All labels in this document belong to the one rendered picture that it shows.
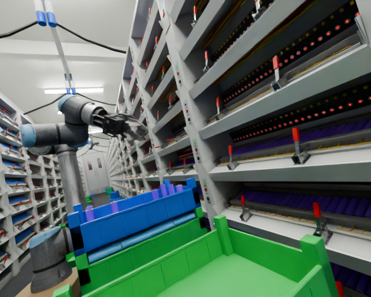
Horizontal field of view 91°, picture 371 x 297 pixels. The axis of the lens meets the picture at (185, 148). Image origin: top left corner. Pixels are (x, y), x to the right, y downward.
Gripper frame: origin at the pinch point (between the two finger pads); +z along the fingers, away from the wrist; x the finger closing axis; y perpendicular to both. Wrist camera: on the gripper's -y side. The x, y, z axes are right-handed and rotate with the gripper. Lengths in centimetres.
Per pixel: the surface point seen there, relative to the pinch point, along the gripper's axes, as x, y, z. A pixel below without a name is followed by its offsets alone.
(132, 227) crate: -7.1, 35.2, 18.4
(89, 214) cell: -11.0, 34.3, 6.3
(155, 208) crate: -4.1, 30.0, 20.8
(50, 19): 31, -77, -142
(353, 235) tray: 5, 21, 64
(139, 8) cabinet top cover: 56, -75, -59
